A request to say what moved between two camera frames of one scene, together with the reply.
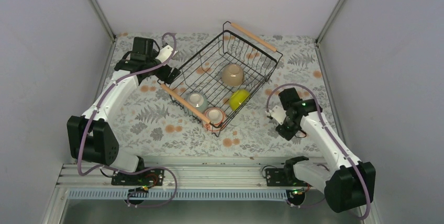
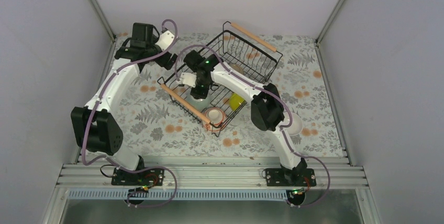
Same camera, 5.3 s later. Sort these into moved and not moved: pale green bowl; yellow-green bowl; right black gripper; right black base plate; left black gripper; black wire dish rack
Moved: left black gripper; right black gripper
Not moved: pale green bowl; right black base plate; yellow-green bowl; black wire dish rack
